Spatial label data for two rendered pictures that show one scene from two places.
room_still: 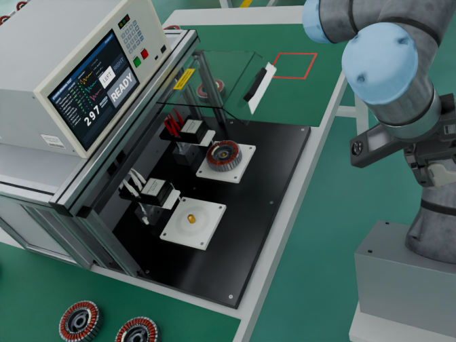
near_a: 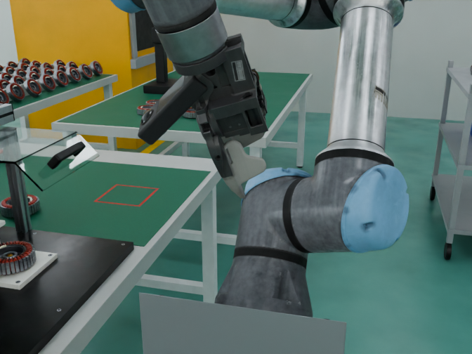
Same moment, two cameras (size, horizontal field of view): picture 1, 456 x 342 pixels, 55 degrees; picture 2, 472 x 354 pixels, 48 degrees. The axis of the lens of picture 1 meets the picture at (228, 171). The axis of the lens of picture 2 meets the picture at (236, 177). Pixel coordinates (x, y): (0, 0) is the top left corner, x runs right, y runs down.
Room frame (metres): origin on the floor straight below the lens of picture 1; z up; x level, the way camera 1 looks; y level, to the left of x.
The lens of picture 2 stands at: (-0.20, -0.02, 1.40)
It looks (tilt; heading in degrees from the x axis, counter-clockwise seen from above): 20 degrees down; 335
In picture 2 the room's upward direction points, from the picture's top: straight up
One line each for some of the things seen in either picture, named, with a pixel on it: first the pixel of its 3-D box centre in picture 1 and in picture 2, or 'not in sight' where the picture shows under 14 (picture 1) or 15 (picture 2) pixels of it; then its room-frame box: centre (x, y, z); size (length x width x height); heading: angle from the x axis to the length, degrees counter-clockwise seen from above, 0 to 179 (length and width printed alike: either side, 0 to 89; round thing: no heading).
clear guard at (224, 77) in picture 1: (208, 85); (9, 154); (1.06, -0.04, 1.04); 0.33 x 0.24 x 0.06; 50
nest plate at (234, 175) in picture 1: (226, 161); (11, 266); (1.01, -0.01, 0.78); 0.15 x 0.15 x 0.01; 50
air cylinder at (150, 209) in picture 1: (150, 208); not in sight; (0.91, 0.26, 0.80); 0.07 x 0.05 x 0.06; 140
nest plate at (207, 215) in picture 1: (193, 222); not in sight; (0.82, 0.15, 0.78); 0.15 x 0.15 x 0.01; 50
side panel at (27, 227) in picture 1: (28, 226); not in sight; (0.92, 0.59, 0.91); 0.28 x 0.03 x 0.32; 50
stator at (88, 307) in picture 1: (81, 322); not in sight; (0.65, 0.51, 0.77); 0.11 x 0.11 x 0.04
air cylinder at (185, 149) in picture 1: (186, 150); not in sight; (1.10, 0.11, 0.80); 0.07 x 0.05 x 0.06; 140
